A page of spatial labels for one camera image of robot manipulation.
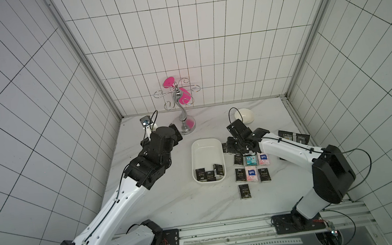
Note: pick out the pink cup lower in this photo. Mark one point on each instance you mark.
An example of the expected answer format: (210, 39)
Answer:
(186, 98)

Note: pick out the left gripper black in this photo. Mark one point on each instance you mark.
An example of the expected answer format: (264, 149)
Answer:
(178, 137)

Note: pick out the pink cup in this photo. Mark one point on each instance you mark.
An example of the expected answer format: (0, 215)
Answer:
(186, 98)
(169, 82)

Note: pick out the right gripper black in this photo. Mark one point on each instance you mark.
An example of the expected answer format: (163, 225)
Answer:
(238, 143)

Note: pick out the pink Tempo tissue pack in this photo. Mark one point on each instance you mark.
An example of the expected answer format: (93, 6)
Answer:
(263, 159)
(251, 173)

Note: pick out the black snack bag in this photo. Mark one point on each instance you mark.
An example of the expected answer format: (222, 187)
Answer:
(302, 138)
(286, 135)

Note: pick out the aluminium mounting rail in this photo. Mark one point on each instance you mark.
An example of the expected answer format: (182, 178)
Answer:
(348, 218)

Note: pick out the chrome cup holder stand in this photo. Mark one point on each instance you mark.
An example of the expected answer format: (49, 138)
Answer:
(185, 122)

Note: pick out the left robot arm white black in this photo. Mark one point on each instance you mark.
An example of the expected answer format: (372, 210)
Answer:
(138, 177)

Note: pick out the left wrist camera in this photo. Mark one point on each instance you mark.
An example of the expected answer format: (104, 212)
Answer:
(146, 121)

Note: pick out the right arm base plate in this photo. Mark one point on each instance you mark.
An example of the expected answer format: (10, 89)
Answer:
(294, 223)

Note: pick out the black tissue pack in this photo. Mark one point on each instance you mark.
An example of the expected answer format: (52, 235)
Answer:
(238, 160)
(244, 191)
(218, 170)
(210, 176)
(264, 175)
(224, 147)
(240, 175)

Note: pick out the white storage box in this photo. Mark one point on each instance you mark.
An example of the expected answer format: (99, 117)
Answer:
(205, 153)

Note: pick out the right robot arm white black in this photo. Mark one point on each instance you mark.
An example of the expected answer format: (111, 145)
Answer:
(332, 175)

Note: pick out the white ceramic bowl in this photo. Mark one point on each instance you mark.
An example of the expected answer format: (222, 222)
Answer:
(245, 115)

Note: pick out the teal cartoon tissue pack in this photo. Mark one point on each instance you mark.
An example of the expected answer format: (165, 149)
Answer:
(251, 160)

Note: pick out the pink cup upper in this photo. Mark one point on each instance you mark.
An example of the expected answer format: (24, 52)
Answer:
(169, 82)

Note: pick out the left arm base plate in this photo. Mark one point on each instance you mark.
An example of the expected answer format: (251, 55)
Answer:
(166, 237)

